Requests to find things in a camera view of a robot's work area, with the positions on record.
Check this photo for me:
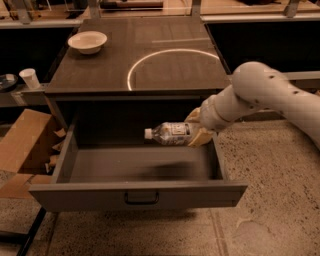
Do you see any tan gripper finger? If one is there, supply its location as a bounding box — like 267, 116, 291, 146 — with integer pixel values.
188, 128, 213, 147
185, 108, 200, 123

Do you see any clear plastic water bottle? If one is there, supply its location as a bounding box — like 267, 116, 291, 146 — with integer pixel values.
144, 122, 194, 146

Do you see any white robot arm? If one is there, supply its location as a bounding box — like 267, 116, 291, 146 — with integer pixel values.
186, 62, 320, 147

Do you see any open grey top drawer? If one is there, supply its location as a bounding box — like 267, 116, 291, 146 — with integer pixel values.
30, 117, 247, 212

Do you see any white ceramic bowl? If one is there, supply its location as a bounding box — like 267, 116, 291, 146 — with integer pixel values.
68, 31, 107, 55

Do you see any brown cardboard box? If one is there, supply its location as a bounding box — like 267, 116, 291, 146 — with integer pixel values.
0, 109, 66, 199

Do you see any white paper cup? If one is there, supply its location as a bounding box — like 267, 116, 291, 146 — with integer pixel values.
19, 68, 41, 89

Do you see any dark round dish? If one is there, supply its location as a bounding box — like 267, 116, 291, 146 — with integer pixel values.
0, 74, 18, 93

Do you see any black drawer handle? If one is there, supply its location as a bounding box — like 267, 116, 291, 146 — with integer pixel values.
124, 192, 159, 205

